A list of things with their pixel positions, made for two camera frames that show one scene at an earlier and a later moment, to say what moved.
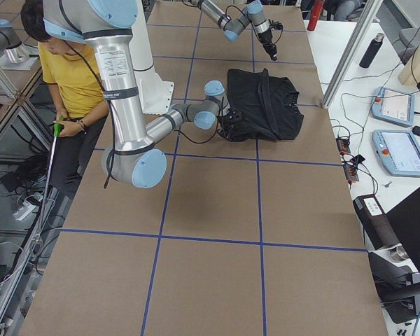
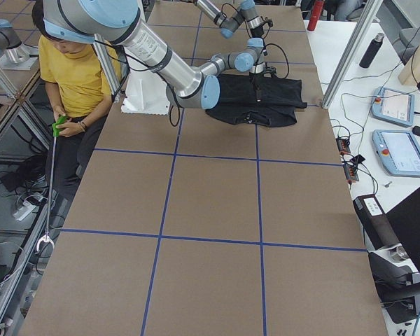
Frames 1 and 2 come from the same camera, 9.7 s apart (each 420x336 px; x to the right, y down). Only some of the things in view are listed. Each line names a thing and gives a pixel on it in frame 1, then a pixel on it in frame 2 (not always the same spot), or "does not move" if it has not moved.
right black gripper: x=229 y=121 to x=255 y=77
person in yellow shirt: x=70 y=68 does not move
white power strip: x=24 y=210 does not move
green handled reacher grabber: x=38 y=239 to x=54 y=131
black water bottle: x=372 y=51 does not move
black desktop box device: x=376 y=223 does not move
